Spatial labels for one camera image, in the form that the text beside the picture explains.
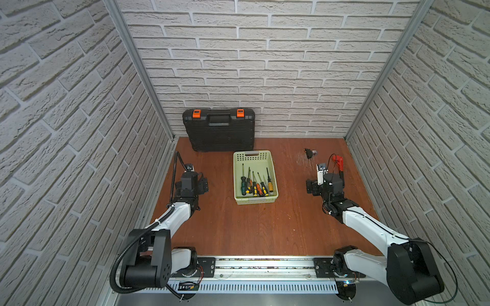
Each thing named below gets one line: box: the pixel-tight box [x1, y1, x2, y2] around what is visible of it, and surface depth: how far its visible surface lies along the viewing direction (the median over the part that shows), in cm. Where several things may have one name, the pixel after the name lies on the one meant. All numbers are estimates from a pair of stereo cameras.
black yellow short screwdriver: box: [252, 170, 259, 197], surface depth 96 cm
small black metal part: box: [304, 147, 318, 159], surface depth 112 cm
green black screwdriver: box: [240, 163, 247, 196], surface depth 97 cm
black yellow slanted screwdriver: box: [252, 170, 258, 197], surface depth 96 cm
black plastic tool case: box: [182, 108, 256, 153], surface depth 97 cm
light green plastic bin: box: [232, 149, 279, 206], surface depth 105 cm
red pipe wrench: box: [332, 154, 345, 181], surface depth 108 cm
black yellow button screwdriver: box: [257, 171, 269, 197], surface depth 96 cm
